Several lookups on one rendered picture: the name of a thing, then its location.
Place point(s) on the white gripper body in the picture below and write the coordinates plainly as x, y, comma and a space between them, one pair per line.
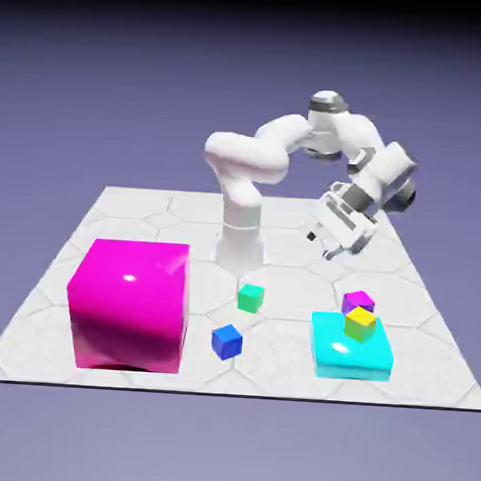
345, 223

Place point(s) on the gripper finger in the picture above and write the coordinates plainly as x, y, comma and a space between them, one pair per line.
335, 252
311, 236

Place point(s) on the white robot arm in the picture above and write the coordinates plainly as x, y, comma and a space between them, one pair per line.
245, 156

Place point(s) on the small purple cube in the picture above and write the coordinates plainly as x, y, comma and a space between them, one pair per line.
357, 299

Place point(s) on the small yellow cube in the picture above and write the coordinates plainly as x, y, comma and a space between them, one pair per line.
360, 324

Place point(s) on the small green cube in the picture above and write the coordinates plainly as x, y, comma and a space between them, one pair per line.
250, 298

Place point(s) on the small blue cube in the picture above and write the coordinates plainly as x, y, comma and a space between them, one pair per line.
226, 342

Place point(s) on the large cyan box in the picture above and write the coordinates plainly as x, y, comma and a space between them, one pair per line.
349, 357

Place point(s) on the large magenta box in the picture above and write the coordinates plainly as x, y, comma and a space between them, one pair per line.
128, 305

